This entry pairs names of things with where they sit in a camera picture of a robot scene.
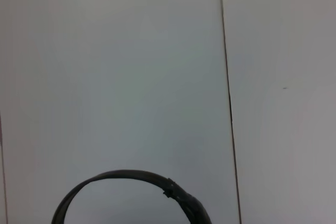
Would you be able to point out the black iron teapot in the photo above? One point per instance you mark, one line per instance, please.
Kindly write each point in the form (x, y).
(126, 174)

